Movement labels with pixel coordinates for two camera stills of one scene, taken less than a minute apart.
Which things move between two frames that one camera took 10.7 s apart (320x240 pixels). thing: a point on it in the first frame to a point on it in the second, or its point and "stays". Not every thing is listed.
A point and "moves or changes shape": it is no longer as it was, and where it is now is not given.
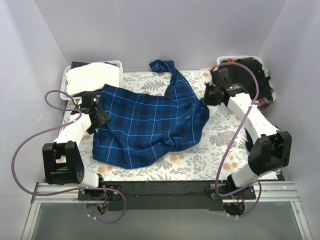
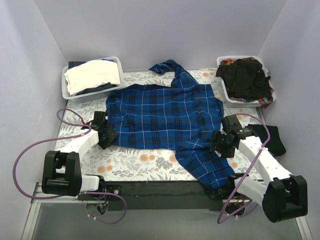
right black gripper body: x=210 y=96 to x=217 y=146
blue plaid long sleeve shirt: x=143 y=127 moves or changes shape
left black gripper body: x=99 y=117 to x=110 y=136
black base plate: x=157 y=195 stays
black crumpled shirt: x=243 y=76 stays
